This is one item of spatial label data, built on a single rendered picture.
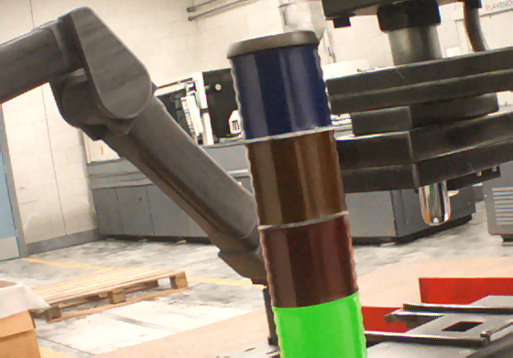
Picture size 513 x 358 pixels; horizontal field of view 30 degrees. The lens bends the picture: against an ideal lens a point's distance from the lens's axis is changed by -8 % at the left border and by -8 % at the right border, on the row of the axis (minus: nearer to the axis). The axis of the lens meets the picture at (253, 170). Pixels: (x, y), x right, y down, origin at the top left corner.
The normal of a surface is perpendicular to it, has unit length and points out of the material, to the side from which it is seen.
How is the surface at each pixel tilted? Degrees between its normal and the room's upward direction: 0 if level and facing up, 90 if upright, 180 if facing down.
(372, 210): 90
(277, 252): 76
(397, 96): 90
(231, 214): 86
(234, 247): 132
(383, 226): 90
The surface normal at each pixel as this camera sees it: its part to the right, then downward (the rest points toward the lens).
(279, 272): -0.59, 0.39
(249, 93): -0.68, -0.09
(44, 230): 0.55, -0.05
